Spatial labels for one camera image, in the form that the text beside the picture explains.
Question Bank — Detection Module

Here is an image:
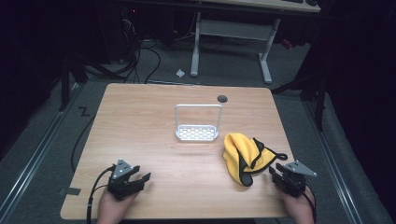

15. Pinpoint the person's right hand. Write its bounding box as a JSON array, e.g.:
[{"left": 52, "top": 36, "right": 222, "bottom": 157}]
[{"left": 278, "top": 186, "right": 316, "bottom": 224}]

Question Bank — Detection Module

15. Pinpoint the left hand-held gripper cable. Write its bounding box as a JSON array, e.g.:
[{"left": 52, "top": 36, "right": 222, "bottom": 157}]
[{"left": 86, "top": 165, "right": 117, "bottom": 224}]

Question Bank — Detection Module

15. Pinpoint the bundle of black floor cables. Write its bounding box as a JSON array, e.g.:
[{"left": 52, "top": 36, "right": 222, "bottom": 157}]
[{"left": 120, "top": 38, "right": 163, "bottom": 85}]

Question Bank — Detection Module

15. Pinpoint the black metal stand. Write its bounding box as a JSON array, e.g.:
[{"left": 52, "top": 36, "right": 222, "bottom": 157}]
[
  {"left": 270, "top": 70, "right": 329, "bottom": 133},
  {"left": 58, "top": 52, "right": 89, "bottom": 112}
]

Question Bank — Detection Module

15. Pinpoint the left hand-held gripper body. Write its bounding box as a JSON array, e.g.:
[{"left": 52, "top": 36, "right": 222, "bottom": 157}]
[{"left": 106, "top": 159, "right": 146, "bottom": 201}]

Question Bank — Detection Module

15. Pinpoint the hand-held gripper cable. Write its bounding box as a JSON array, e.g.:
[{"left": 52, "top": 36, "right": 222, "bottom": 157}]
[
  {"left": 300, "top": 182, "right": 318, "bottom": 224},
  {"left": 86, "top": 165, "right": 117, "bottom": 224}
]

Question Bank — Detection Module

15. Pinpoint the yellow and grey cloth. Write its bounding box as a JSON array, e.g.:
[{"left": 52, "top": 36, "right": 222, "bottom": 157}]
[{"left": 222, "top": 133, "right": 289, "bottom": 188}]

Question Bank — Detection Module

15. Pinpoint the person's left hand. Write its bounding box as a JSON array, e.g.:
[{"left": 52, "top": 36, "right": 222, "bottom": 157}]
[{"left": 96, "top": 189, "right": 139, "bottom": 224}]

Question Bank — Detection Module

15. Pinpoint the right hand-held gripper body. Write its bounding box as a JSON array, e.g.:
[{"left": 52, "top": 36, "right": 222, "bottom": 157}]
[{"left": 272, "top": 160, "right": 318, "bottom": 198}]

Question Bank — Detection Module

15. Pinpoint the black floor cable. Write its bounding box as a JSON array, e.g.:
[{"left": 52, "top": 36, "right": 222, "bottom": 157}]
[{"left": 70, "top": 114, "right": 96, "bottom": 174}]

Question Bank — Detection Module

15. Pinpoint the white wire rack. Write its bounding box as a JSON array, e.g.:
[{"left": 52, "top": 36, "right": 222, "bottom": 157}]
[{"left": 174, "top": 103, "right": 224, "bottom": 143}]

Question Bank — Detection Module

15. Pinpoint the right hand-held gripper cable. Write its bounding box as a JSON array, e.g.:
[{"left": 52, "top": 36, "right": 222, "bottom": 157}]
[{"left": 300, "top": 182, "right": 318, "bottom": 224}]

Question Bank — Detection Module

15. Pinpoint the desk with white legs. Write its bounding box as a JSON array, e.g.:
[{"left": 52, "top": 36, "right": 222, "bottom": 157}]
[{"left": 190, "top": 0, "right": 322, "bottom": 85}]

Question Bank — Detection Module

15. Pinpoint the black zigzag floor tape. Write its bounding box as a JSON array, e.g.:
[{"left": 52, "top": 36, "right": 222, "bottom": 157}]
[{"left": 78, "top": 105, "right": 92, "bottom": 118}]

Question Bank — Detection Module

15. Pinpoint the grey tape strip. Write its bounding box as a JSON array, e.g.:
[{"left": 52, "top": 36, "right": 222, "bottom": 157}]
[{"left": 58, "top": 186, "right": 82, "bottom": 197}]

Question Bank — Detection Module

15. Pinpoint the metal floor rail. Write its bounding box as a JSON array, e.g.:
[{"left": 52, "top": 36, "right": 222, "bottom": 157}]
[
  {"left": 303, "top": 102, "right": 365, "bottom": 224},
  {"left": 0, "top": 83, "right": 79, "bottom": 217}
]

